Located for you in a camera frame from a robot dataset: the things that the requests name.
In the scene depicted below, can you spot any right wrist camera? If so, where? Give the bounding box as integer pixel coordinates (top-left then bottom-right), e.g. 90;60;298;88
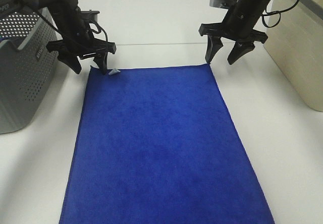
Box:
209;0;238;9

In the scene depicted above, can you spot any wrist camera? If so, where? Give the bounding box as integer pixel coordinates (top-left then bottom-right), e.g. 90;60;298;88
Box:
209;0;238;9
80;10;100;22

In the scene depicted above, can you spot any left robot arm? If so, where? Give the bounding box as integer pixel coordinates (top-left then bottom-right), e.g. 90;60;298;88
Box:
1;0;116;75

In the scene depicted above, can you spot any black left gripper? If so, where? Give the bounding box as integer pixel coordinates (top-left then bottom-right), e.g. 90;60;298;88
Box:
46;12;117;75

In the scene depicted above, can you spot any beige storage box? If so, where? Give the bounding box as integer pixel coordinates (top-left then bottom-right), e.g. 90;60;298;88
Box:
264;0;322;111

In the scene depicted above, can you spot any grey perforated plastic basket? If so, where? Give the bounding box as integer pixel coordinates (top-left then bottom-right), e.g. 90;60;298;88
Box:
1;13;58;134

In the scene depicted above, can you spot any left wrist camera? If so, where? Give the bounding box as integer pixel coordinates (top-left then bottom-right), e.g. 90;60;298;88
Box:
80;10;100;22

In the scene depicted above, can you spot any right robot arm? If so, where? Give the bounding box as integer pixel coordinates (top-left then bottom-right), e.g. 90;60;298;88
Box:
199;0;300;65

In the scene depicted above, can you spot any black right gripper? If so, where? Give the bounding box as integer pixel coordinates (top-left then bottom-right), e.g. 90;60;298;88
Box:
198;5;267;65

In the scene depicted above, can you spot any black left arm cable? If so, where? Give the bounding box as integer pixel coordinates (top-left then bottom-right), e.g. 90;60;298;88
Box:
0;0;110;43

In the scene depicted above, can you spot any blue microfibre towel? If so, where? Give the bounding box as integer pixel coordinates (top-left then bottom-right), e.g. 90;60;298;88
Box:
60;64;274;223

